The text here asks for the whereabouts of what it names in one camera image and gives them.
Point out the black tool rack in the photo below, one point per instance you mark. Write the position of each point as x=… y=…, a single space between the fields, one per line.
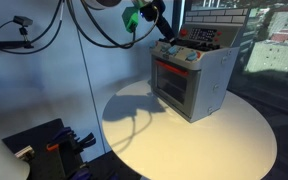
x=40 y=136

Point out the blue stove knob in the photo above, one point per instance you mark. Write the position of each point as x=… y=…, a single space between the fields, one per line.
x=173 y=50
x=192 y=56

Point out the grey toy stove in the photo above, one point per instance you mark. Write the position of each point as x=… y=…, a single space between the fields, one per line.
x=214 y=86

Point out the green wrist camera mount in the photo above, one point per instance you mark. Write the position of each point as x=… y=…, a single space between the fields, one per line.
x=130 y=18

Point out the black stereo camera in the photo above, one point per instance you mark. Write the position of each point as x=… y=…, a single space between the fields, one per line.
x=23 y=21

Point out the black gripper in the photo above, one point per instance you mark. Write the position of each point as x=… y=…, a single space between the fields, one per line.
x=151 y=10

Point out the silver metal clamp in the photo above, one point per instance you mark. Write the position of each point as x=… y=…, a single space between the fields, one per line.
x=25 y=152

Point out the round white table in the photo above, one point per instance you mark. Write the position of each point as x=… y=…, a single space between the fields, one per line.
x=200 y=146

